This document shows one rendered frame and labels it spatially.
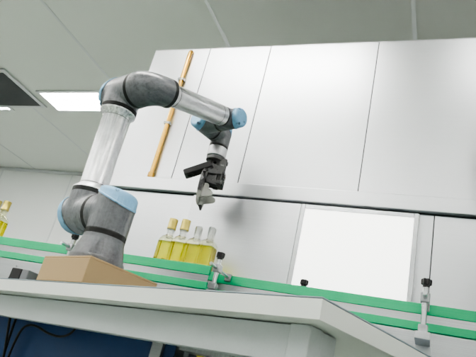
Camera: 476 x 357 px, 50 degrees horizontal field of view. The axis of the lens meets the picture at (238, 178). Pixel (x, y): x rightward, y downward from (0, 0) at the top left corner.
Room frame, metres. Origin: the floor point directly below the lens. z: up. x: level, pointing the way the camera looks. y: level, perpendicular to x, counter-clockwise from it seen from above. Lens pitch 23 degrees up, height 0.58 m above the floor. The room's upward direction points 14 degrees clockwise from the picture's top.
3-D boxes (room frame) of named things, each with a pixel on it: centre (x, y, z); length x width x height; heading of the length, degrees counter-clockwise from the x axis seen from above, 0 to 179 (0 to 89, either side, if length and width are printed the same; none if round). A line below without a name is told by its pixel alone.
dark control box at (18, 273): (1.91, 0.66, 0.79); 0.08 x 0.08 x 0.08; 65
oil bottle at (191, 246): (1.87, 0.10, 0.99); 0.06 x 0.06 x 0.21; 65
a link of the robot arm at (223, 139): (1.83, 0.11, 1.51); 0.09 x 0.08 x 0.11; 137
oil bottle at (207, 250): (1.85, 0.05, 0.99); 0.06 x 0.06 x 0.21; 65
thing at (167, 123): (2.15, 0.38, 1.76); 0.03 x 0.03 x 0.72; 65
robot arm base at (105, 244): (1.40, 0.32, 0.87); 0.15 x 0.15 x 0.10
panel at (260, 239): (1.86, -0.25, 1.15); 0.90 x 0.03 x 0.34; 65
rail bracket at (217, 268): (1.68, -0.02, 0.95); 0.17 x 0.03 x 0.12; 155
